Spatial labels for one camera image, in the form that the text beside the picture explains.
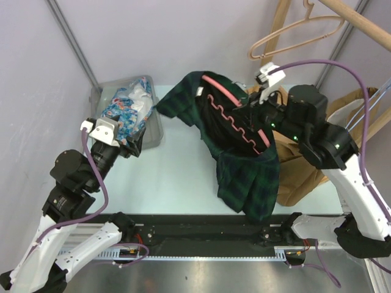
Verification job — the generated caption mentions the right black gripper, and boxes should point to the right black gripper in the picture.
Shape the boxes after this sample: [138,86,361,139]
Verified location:
[235,85,307,144]

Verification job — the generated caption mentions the blue floral garment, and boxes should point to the blue floral garment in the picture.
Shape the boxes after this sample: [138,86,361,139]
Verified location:
[101,76,153,145]

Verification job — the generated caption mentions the dark green garment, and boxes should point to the dark green garment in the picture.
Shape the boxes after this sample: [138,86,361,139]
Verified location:
[156,71,280,222]

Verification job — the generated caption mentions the pink plastic hanger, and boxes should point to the pink plastic hanger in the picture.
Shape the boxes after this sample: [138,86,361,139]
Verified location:
[197,72,271,156]

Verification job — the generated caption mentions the light blue wire hanger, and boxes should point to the light blue wire hanger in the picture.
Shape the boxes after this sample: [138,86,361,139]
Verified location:
[346,79,390,131]

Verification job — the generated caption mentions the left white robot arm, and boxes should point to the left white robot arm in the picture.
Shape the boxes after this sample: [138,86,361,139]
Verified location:
[1,136,143,292]

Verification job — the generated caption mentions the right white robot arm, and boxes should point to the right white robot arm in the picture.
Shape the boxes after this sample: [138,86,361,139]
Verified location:
[245,85,390,259]

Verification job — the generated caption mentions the beige wooden hanger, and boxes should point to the beige wooden hanger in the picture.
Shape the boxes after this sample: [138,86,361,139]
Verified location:
[247,1,345,64]

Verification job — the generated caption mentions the grey plastic bin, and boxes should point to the grey plastic bin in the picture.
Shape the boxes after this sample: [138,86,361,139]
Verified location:
[89,75,164,150]

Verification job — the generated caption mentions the wooden clothes rack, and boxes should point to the wooden clothes rack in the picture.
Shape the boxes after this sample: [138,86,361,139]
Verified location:
[259,0,391,144]

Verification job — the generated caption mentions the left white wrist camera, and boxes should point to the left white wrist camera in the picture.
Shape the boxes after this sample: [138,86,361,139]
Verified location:
[80,117,120,148]

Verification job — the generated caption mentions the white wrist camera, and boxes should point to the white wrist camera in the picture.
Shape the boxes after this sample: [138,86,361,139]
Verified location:
[255,62,286,104]
[80,117,120,148]

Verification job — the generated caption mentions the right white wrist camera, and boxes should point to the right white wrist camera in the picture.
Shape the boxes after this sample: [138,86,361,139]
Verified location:
[255,62,286,104]

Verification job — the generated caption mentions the white slotted cable duct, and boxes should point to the white slotted cable duct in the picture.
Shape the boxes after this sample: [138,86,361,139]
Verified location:
[57,246,290,262]

